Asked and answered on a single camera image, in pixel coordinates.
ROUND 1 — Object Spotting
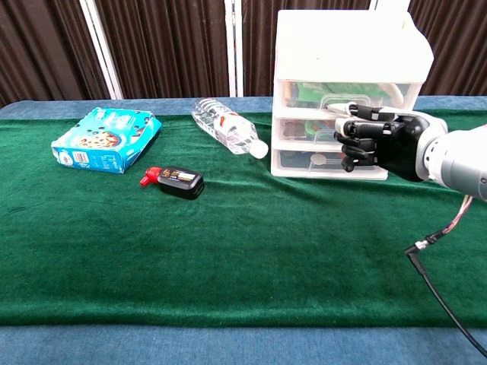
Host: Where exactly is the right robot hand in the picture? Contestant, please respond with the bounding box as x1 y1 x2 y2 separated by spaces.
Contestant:
326 102 449 183

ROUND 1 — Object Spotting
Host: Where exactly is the clear drawer with green packets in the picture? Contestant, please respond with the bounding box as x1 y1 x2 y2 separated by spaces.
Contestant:
276 80 422 113

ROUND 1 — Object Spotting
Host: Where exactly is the clear drawer with round disc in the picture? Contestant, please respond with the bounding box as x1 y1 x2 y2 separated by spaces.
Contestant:
276 150 349 174

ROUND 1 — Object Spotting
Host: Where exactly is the clear drawer with mixed items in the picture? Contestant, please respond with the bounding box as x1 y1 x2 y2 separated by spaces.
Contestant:
280 119 345 144

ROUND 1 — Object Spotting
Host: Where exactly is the white plastic drawer unit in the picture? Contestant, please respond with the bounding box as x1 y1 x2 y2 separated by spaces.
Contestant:
270 9 434 181

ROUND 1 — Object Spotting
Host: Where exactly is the green paper packet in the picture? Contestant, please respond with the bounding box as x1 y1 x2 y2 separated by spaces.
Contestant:
296 81 393 107

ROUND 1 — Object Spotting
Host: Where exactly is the clear plastic water bottle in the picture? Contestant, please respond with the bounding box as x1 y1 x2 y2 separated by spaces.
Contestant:
191 98 269 160

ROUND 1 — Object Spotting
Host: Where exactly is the green flannel cloth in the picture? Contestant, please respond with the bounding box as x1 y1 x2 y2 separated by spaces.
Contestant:
0 109 487 329

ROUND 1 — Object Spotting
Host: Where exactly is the black ink bottle red cap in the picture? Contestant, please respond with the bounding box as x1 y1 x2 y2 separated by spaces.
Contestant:
139 166 205 201

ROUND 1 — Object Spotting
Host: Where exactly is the dark curtain folding screen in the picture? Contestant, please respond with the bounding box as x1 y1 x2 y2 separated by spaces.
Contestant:
0 0 487 107

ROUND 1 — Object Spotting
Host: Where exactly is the blue table cloth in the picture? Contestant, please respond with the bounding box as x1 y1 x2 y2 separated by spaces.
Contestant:
0 96 487 365

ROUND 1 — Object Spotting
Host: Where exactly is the blue cookie box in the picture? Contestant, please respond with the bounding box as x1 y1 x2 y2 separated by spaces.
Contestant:
51 106 162 175

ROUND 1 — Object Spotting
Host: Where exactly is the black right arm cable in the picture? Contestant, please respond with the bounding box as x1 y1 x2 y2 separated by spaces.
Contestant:
404 195 487 358

